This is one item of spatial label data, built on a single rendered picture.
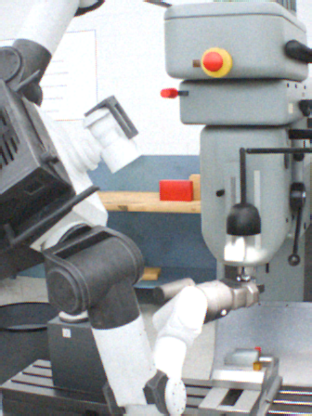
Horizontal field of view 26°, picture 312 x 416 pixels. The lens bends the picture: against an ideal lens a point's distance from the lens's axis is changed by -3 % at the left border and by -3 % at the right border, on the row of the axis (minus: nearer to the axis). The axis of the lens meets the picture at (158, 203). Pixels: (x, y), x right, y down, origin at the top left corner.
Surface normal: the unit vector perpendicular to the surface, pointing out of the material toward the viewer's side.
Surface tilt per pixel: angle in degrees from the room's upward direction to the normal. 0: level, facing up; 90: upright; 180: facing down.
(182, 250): 90
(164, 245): 90
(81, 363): 90
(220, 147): 90
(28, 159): 65
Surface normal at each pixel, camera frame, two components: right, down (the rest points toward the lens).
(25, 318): 0.22, 0.07
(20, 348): 0.00, 0.22
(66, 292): -0.67, 0.32
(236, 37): -0.34, 0.15
